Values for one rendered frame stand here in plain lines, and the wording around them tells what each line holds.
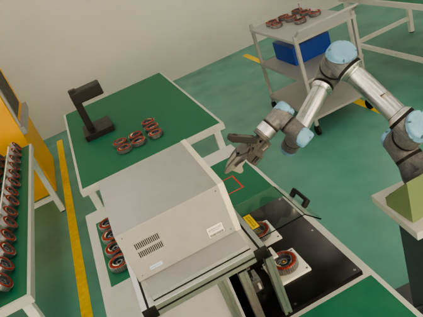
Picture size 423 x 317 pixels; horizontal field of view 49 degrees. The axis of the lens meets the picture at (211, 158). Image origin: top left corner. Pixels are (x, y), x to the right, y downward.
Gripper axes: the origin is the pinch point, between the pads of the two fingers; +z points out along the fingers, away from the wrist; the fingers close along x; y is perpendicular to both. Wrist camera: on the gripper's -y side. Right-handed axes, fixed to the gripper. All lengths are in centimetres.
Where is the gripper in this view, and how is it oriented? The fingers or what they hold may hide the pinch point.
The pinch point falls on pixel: (225, 170)
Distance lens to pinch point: 183.4
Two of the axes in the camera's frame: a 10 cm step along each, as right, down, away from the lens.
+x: -3.4, -3.6, 8.7
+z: -6.5, 7.5, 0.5
